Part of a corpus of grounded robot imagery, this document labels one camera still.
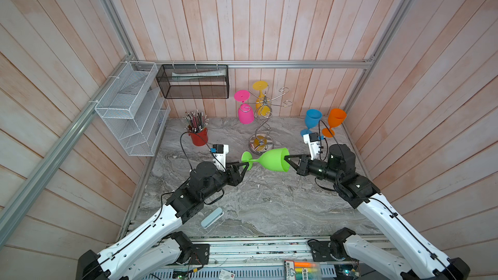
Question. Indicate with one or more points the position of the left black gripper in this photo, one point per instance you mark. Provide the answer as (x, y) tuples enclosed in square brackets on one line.
[(234, 181)]

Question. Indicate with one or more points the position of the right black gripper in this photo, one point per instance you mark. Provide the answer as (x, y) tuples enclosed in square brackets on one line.
[(304, 163)]

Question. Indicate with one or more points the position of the green wine glass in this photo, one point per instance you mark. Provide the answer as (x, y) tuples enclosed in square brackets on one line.
[(273, 160)]

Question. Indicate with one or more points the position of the blue wine glass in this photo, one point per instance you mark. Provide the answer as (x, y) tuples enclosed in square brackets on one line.
[(312, 120)]

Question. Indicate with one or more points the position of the orange wine glass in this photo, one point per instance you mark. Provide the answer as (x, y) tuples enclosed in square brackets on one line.
[(335, 119)]

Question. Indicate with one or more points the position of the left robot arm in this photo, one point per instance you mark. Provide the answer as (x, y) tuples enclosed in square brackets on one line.
[(158, 241)]

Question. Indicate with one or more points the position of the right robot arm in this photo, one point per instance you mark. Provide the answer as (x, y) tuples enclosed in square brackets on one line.
[(419, 259)]

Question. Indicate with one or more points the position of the chrome wine glass rack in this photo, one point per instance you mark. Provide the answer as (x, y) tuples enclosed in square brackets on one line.
[(261, 140)]

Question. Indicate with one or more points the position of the pink wine glass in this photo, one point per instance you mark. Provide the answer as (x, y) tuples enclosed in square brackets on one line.
[(245, 111)]

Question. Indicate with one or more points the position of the yellow wine glass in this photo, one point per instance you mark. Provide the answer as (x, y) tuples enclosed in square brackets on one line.
[(262, 107)]

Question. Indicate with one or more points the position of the red pencil cup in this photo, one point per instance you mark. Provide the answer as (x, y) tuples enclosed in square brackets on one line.
[(199, 138)]

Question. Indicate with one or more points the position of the light blue case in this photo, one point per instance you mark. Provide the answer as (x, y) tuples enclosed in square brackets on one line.
[(212, 218)]

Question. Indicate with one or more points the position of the bundle of pencils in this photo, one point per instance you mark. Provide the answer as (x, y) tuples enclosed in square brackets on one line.
[(197, 121)]

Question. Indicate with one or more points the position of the highlighter marker box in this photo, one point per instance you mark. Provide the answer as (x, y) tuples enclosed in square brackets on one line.
[(300, 270)]

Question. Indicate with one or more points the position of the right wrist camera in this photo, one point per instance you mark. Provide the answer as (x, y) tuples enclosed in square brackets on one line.
[(314, 142)]

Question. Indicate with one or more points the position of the black mesh wall basket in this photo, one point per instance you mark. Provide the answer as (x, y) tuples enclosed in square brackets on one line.
[(194, 81)]

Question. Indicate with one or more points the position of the white mesh wall shelf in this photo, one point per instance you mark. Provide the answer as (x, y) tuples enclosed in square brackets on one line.
[(133, 110)]

